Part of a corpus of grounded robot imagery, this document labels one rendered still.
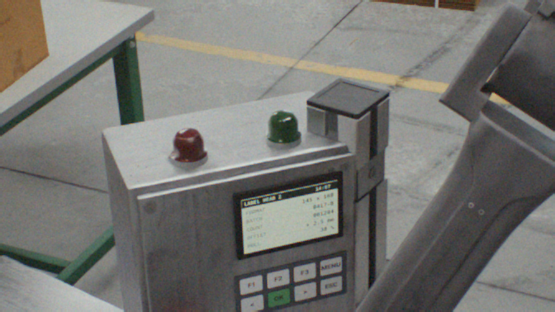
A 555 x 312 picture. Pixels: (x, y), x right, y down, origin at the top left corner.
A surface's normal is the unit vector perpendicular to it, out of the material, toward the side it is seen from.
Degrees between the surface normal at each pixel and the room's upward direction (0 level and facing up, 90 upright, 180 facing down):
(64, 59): 0
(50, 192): 0
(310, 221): 90
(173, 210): 90
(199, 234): 90
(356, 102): 0
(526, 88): 95
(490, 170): 73
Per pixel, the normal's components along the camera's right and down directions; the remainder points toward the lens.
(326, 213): 0.32, 0.46
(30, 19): 0.93, 0.16
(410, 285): -0.28, 0.21
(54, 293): -0.04, -0.87
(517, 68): -0.38, 0.37
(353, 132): -0.58, 0.42
